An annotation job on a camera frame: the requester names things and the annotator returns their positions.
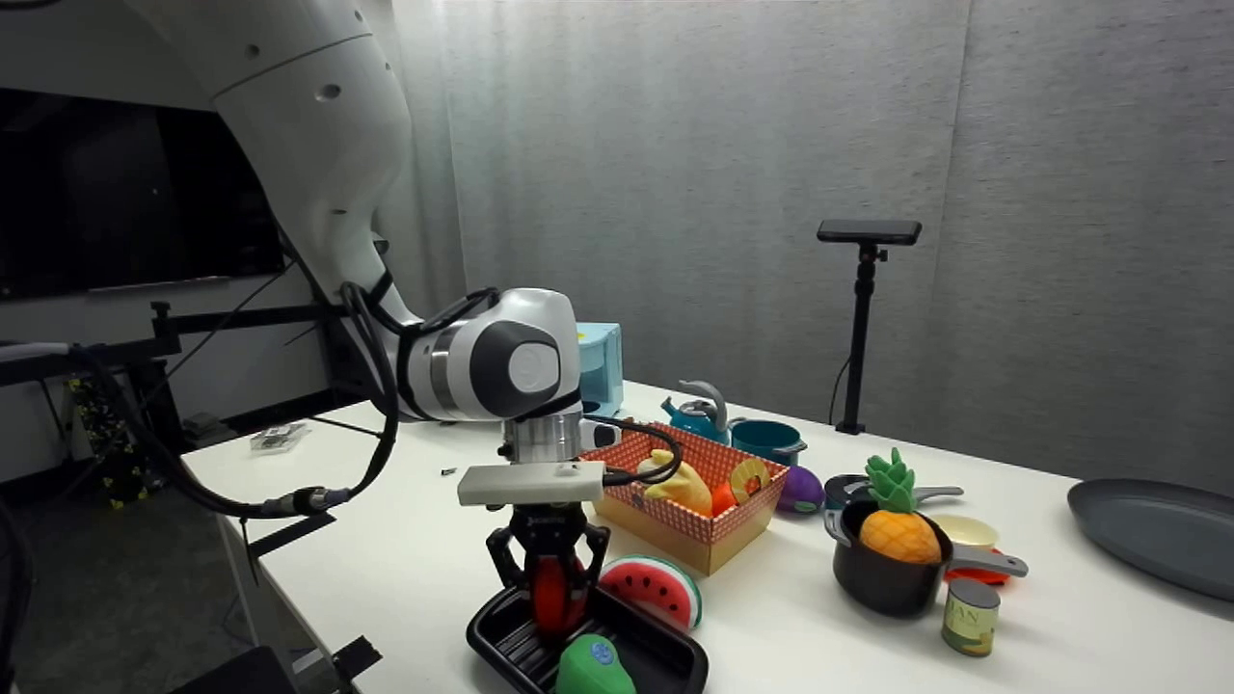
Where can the black plastic tray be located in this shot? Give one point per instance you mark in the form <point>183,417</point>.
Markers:
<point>654,655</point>

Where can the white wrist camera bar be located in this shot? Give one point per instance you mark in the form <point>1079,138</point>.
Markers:
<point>529,484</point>

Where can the watermelon slice plush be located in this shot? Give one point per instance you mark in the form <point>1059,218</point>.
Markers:
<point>658,587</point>

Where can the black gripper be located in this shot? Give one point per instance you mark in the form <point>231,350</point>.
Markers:
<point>548,533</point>

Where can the red-orange round plush toy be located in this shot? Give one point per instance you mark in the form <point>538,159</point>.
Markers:
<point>548,593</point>

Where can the camera on black stand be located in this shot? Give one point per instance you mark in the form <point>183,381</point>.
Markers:
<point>867,240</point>

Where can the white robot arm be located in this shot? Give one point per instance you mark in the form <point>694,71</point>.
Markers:
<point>324,125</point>

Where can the teal toy pot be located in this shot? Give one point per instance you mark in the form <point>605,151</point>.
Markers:
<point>770,443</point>

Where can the green plush avocado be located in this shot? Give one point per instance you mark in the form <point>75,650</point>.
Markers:
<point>592,664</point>

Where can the purple plush eggplant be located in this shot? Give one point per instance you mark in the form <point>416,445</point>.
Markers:
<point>799,493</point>

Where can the yellow banana plush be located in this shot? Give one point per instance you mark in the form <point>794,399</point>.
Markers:
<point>682,489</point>

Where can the pineapple plush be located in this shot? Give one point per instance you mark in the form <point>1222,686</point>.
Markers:
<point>897,531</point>

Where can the orange checkered cardboard box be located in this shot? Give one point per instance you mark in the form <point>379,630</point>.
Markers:
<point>672,531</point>

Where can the dark grey round plate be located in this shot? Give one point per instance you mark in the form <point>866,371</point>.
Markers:
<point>1163,531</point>

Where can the cream and red toy dish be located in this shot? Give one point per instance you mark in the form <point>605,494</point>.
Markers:
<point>971,533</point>

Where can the grey toy saucepan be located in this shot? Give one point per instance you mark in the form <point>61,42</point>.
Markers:
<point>856,489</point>

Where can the dark grey toy pot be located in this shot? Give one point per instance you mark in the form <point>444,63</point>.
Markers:
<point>898,587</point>

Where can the orange slice plush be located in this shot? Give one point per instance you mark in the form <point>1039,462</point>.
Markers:
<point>750,475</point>

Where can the teal toy kettle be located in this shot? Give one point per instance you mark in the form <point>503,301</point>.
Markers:
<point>704,410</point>

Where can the orange plush carrot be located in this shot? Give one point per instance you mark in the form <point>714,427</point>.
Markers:
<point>723,500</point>

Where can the green labelled toy can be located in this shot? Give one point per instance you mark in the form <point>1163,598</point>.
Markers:
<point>968,619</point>

